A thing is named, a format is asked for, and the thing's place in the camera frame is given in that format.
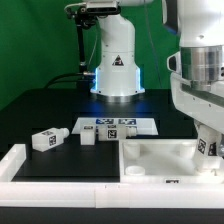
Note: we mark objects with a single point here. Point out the white U-shaped obstacle wall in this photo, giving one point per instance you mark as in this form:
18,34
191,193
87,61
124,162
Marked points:
167,193

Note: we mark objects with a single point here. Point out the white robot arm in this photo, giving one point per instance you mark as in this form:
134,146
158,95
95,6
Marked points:
189,51

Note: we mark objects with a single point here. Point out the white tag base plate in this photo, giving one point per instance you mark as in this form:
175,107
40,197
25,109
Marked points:
144,126

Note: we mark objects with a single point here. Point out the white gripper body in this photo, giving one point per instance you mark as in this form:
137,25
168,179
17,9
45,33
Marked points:
207,108

